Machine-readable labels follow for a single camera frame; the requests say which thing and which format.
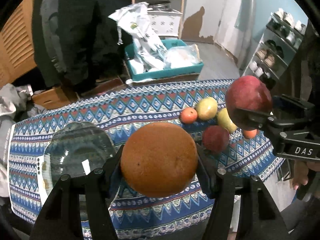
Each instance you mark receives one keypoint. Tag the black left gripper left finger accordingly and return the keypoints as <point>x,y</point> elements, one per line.
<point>60,217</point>

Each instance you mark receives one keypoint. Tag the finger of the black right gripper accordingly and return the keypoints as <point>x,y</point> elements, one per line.
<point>248,119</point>

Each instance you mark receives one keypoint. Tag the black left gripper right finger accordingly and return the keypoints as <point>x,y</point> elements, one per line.
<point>259,217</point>

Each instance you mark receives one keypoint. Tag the small orange tangerine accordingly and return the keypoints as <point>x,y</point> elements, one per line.
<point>188,115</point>
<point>250,134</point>

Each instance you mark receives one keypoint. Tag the yellow-green mango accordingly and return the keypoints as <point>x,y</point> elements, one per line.
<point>224,121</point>
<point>206,108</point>

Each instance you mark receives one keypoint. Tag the large red apple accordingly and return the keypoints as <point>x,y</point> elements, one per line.
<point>247,92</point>

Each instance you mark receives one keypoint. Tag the dark red apple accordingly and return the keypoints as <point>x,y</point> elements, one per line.
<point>215,139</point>

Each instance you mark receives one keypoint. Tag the large orange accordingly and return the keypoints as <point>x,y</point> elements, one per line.
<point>159,159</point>

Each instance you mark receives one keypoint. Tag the right hand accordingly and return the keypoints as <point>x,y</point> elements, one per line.
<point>300,175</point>

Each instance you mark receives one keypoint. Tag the blue patterned tablecloth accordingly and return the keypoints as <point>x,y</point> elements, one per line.
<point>119,114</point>

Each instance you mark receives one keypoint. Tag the green patterned glass bowl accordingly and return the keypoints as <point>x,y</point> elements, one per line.
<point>76,150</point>

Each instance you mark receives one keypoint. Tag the grey shoe rack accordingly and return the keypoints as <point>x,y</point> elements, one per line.
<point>281,38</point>

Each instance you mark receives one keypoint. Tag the clear plastic bag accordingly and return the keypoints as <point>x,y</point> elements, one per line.
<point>182,56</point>

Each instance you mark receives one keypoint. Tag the white printed rice bag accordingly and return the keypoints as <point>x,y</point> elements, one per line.
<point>148,48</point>

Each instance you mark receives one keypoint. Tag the brown cardboard box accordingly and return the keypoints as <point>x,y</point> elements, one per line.
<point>54,98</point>

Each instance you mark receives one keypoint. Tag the white perforated storage box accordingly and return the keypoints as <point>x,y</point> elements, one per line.
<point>165,23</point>

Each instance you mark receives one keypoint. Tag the grey white clothes pile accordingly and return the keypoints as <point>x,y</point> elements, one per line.
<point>16,105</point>

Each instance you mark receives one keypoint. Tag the teal plastic crate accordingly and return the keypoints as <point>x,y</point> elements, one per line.
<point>165,70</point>

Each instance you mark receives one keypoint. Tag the wooden louvered door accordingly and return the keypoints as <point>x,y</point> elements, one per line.
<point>17,49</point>

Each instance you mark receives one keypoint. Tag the dark hanging coat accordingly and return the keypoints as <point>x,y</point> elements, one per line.
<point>76,43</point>

